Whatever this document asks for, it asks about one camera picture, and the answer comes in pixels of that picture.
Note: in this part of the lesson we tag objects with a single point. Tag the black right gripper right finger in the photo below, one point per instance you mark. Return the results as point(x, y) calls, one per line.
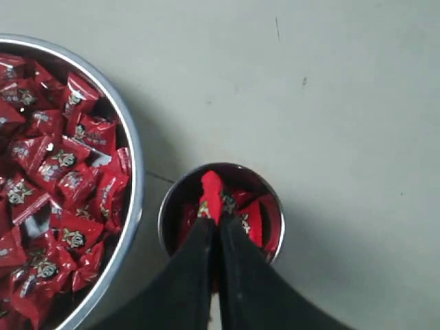
point(253, 295)

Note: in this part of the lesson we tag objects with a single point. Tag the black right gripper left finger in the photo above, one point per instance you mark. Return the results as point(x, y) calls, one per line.
point(179, 297)

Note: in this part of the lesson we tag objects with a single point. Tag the red candy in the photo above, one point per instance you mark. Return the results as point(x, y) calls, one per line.
point(211, 201)

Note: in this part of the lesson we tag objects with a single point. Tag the round steel bowl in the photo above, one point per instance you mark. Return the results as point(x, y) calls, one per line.
point(134, 198)

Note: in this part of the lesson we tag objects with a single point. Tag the red candies inside cup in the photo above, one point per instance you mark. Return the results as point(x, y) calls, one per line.
point(258, 213)

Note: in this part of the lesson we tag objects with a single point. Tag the stainless steel cup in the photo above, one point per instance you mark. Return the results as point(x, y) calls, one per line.
point(189, 186)

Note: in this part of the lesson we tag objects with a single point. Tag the pile of red candies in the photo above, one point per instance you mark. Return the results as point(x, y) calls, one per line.
point(63, 183)

